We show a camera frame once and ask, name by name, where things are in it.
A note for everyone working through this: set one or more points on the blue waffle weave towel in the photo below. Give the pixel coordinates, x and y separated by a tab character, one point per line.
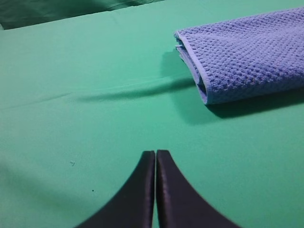
245	57

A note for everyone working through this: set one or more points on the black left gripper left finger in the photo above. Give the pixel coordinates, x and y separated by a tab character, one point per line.
132	206

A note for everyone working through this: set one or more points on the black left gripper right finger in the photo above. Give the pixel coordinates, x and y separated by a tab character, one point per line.
178	203

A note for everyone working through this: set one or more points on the green backdrop cloth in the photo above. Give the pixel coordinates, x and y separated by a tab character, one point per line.
22	13

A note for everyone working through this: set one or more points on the green tablecloth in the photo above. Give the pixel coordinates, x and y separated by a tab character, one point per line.
82	98

